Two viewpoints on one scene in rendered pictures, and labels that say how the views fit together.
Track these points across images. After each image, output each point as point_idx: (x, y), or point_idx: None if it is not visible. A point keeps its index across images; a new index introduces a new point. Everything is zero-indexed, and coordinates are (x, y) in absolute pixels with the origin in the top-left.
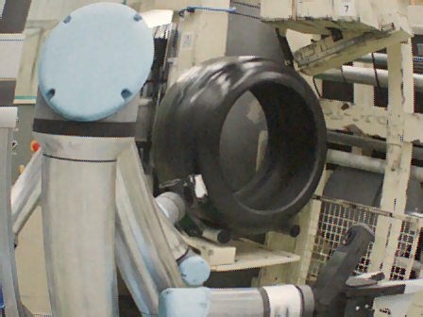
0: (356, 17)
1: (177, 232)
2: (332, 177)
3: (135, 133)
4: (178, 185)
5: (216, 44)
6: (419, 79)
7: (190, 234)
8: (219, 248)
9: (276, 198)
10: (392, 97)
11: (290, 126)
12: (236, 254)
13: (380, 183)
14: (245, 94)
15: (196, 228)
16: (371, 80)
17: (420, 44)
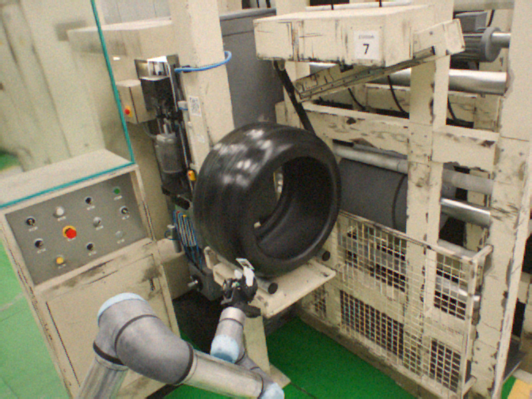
0: (380, 62)
1: (251, 378)
2: (341, 166)
3: (170, 167)
4: (235, 294)
5: (222, 104)
6: (457, 79)
7: (251, 317)
8: (271, 298)
9: (300, 220)
10: (415, 115)
11: (300, 159)
12: (282, 279)
13: (398, 180)
14: (251, 116)
15: (256, 314)
16: (381, 81)
17: (461, 16)
